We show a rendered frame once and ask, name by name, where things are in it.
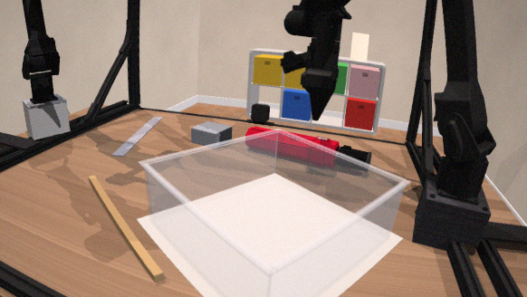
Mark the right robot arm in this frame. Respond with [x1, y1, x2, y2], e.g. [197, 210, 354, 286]
[22, 0, 60, 104]

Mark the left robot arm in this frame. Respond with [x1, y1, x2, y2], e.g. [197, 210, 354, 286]
[280, 0, 496, 205]

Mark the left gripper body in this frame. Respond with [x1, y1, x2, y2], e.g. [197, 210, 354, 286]
[301, 38, 340, 90]

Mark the grey flat strip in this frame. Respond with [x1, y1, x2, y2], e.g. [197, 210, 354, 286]
[112, 117, 163, 157]

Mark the tan wooden stick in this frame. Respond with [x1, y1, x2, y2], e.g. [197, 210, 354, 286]
[89, 176, 164, 283]

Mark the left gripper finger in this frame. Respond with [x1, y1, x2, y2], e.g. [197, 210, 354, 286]
[302, 86, 335, 121]

